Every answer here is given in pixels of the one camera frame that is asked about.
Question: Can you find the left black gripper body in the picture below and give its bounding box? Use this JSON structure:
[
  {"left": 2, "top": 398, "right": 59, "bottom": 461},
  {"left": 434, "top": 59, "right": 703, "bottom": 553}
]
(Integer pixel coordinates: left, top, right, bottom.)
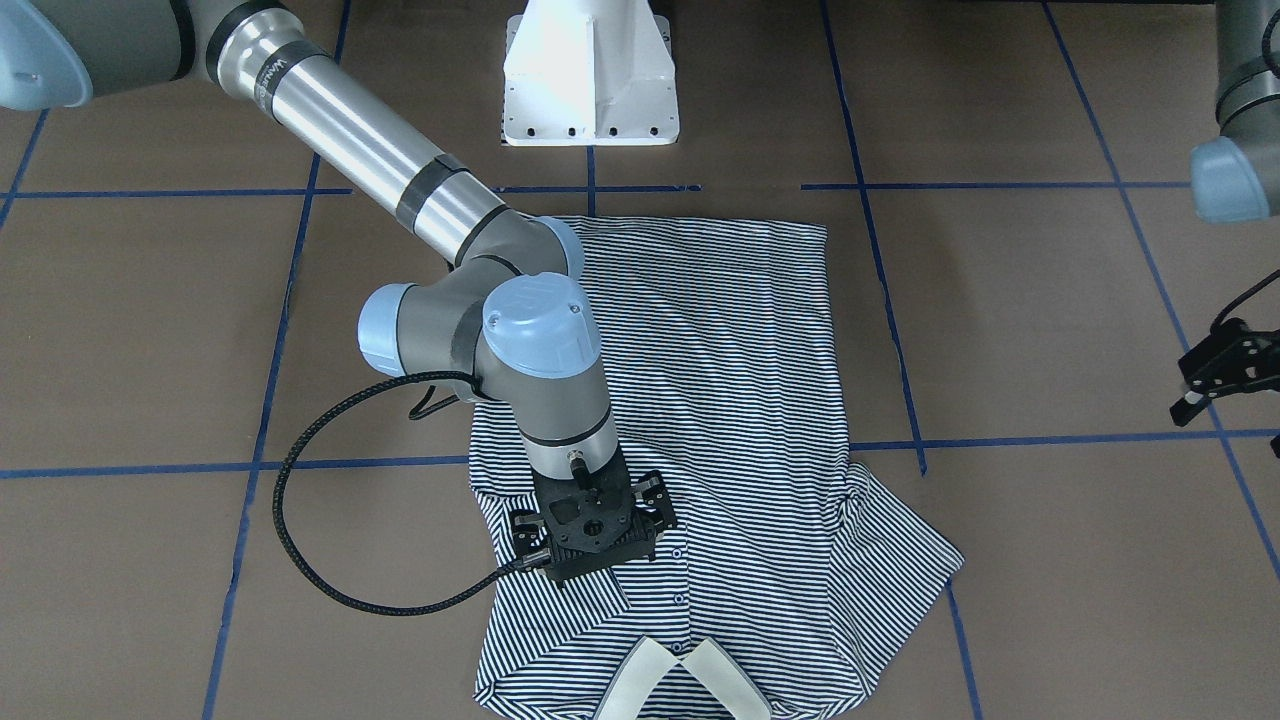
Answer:
[{"left": 1178, "top": 318, "right": 1279, "bottom": 397}]

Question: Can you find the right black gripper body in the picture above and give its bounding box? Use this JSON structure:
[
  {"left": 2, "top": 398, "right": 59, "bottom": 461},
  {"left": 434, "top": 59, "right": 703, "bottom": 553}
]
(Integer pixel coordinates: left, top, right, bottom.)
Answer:
[{"left": 532, "top": 450, "right": 660, "bottom": 584}]

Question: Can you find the blue white striped polo shirt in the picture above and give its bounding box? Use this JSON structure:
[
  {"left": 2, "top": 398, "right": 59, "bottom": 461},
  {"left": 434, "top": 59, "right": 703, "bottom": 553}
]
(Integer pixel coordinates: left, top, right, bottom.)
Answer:
[{"left": 475, "top": 217, "right": 964, "bottom": 719}]

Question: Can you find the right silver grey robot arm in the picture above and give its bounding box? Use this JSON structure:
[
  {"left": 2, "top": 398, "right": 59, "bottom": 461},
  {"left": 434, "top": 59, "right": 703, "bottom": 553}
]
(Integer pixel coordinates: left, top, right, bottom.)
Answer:
[{"left": 3, "top": 1, "right": 677, "bottom": 582}]

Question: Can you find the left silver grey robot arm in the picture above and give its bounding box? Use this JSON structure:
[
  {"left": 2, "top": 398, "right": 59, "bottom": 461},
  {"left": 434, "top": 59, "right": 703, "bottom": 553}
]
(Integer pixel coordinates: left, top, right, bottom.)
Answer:
[{"left": 1170, "top": 1, "right": 1279, "bottom": 427}]

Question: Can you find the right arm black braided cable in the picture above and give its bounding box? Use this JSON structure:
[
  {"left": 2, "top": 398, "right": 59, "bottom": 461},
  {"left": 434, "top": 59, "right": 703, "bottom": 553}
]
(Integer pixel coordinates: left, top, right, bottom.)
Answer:
[{"left": 273, "top": 372, "right": 550, "bottom": 618}]

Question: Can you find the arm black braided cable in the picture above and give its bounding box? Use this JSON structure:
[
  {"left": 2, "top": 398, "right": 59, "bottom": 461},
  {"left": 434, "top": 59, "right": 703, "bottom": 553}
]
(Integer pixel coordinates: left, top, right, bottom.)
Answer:
[
  {"left": 273, "top": 372, "right": 550, "bottom": 618},
  {"left": 1210, "top": 0, "right": 1280, "bottom": 336}
]

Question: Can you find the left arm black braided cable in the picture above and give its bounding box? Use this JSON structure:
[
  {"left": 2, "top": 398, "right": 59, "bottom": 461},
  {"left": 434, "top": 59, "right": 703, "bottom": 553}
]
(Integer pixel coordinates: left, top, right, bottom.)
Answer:
[{"left": 1210, "top": 0, "right": 1280, "bottom": 336}]

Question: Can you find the white metal base plate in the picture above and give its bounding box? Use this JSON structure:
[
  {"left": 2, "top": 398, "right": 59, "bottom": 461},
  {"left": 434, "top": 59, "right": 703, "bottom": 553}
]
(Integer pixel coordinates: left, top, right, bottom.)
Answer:
[{"left": 500, "top": 1, "right": 681, "bottom": 147}]

